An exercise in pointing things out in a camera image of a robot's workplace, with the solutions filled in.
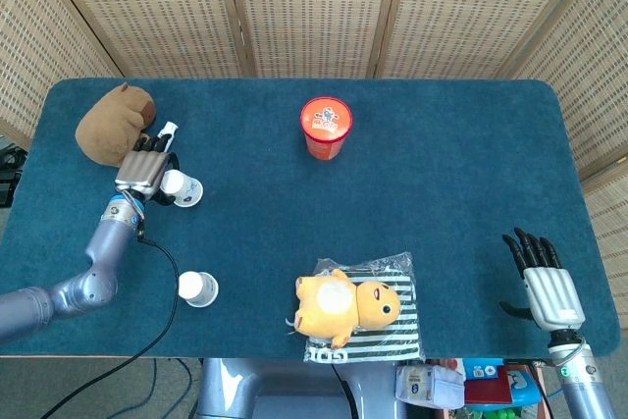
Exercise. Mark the white tissue pack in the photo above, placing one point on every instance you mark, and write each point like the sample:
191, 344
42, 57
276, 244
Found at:
427, 387

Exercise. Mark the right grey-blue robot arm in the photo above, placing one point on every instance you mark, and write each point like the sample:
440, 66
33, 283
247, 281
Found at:
586, 389

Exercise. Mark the red book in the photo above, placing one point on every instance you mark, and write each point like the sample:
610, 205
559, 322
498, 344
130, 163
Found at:
488, 389

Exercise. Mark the white tube with blue print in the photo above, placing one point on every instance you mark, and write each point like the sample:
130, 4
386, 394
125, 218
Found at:
170, 128

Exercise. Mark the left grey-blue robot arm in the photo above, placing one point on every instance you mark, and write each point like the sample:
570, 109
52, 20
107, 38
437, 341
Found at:
113, 237

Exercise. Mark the yellow plush toy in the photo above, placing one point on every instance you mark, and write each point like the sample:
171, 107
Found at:
333, 308

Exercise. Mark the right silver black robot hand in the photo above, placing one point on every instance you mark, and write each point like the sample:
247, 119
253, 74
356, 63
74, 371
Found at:
554, 296

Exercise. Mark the black device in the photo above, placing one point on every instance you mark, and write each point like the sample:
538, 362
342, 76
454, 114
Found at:
10, 178

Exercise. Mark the grey-blue robot torso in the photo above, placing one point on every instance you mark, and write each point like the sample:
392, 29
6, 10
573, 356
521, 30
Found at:
230, 389

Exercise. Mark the blue felt table cover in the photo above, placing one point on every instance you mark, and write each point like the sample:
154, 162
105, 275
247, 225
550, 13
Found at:
441, 218

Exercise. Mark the brown capybara plush toy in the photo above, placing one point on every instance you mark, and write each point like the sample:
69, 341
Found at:
108, 129

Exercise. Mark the red canister with printed lid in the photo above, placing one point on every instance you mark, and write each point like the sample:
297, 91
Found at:
326, 120

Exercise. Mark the striped clear plastic bag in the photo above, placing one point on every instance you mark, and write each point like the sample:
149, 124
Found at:
407, 335

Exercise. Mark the woven rattan screen panel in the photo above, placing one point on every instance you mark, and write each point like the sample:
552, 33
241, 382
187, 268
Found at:
29, 46
157, 12
314, 12
589, 95
466, 12

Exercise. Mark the blue printed box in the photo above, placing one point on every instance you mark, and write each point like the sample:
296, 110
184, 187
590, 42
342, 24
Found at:
483, 370

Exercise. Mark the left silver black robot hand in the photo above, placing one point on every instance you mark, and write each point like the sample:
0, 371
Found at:
142, 171

